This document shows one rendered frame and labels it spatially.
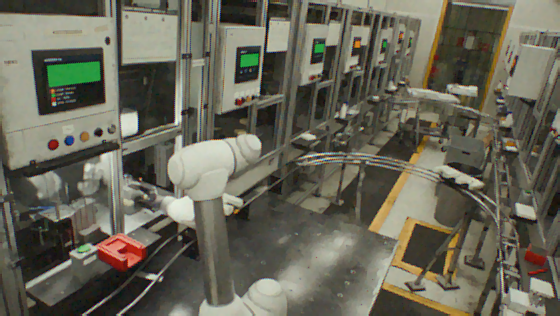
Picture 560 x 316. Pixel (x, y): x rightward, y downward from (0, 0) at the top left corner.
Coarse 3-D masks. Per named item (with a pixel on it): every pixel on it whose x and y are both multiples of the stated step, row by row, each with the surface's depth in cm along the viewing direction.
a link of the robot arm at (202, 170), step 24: (216, 144) 124; (168, 168) 120; (192, 168) 116; (216, 168) 121; (192, 192) 120; (216, 192) 122; (216, 216) 124; (216, 240) 125; (216, 264) 126; (216, 288) 127; (216, 312) 127; (240, 312) 130
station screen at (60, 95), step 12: (48, 60) 116; (60, 60) 119; (72, 60) 123; (84, 60) 127; (96, 60) 131; (48, 84) 118; (72, 84) 125; (84, 84) 129; (96, 84) 133; (48, 96) 119; (60, 96) 123; (72, 96) 126; (84, 96) 130; (96, 96) 135
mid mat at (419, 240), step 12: (408, 228) 385; (420, 228) 387; (432, 228) 390; (408, 240) 363; (420, 240) 366; (432, 240) 368; (444, 240) 370; (456, 240) 374; (396, 252) 343; (408, 252) 344; (420, 252) 346; (432, 252) 348; (444, 252) 350; (396, 264) 326; (408, 264) 327; (420, 264) 329; (432, 264) 331; (444, 264) 333; (456, 264) 335; (432, 276) 315
